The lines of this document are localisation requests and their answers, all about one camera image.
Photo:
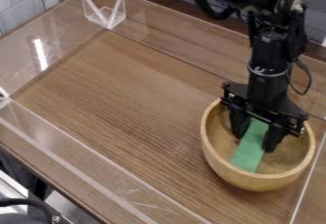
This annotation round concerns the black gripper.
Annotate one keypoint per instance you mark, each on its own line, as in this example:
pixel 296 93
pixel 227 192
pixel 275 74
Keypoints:
pixel 263 100

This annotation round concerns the clear acrylic front wall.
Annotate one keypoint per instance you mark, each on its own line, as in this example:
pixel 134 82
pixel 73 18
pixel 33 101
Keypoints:
pixel 96 182

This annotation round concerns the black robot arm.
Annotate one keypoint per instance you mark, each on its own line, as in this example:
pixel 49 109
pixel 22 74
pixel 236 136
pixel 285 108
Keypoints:
pixel 279 41

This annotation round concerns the brown wooden bowl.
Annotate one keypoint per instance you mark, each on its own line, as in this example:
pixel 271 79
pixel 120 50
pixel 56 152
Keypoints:
pixel 280 168

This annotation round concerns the black metal table frame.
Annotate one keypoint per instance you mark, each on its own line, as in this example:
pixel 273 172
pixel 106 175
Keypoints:
pixel 23 193

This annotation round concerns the green rectangular block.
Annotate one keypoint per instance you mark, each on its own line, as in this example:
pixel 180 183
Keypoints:
pixel 249 151

